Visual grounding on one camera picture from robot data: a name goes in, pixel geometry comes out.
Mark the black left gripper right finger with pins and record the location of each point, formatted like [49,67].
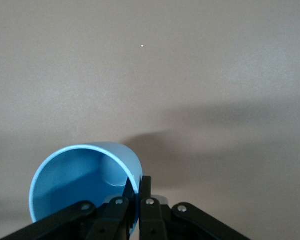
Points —
[165,220]

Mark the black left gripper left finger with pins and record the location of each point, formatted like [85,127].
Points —
[90,220]

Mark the light blue plastic cup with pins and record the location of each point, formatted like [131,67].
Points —
[72,175]

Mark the brown table cloth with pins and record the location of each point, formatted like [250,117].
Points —
[150,75]

